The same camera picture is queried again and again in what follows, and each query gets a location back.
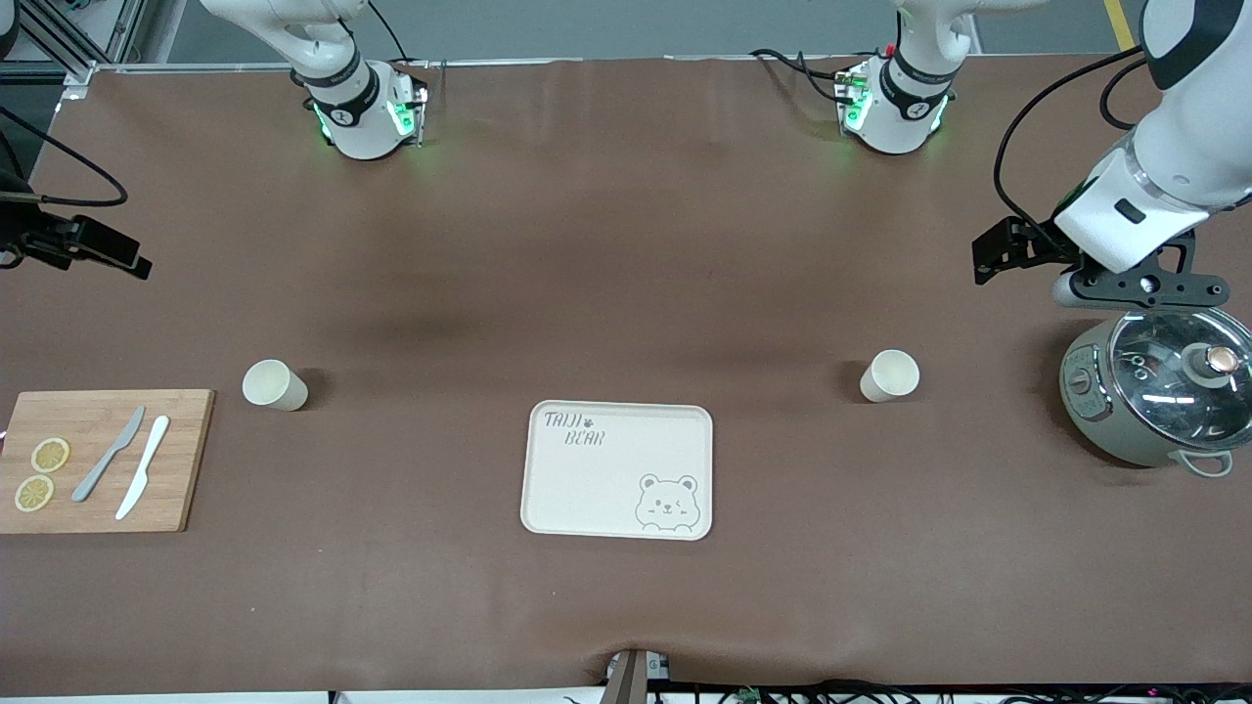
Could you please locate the aluminium frame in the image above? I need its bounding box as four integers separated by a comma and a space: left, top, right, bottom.
0, 0, 187, 85

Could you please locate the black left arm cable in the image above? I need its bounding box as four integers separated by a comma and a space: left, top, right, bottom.
993, 47, 1147, 253

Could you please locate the white plastic knife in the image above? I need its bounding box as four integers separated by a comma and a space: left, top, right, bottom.
114, 415, 171, 521

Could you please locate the black base cable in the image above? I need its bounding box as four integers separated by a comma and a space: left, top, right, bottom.
750, 47, 862, 107
367, 0, 410, 66

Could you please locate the black left base cable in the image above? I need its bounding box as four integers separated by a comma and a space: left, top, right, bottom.
750, 47, 862, 107

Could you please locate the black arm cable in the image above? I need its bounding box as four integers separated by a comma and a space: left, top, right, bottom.
0, 106, 129, 208
993, 47, 1147, 253

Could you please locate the wooden cutting board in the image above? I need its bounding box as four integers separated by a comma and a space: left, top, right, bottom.
0, 389, 216, 535

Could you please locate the white plastic cup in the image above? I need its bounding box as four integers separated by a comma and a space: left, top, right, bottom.
243, 359, 309, 413
860, 349, 921, 404

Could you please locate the grey plastic knife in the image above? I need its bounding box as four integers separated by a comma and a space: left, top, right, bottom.
70, 406, 147, 504

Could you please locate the cream tray with bear print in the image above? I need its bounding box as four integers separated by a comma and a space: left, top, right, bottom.
520, 401, 715, 542

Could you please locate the glass pot lid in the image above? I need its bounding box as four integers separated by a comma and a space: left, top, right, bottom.
1108, 307, 1252, 453

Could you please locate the black left camera mount bar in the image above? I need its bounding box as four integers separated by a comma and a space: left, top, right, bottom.
1068, 230, 1231, 311

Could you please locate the black right base cable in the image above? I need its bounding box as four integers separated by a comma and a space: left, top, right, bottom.
367, 0, 410, 66

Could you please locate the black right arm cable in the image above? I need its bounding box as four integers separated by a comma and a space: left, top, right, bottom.
0, 106, 129, 208

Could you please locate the grey-green electric pot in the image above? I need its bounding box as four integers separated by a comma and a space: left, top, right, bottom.
1059, 307, 1236, 480

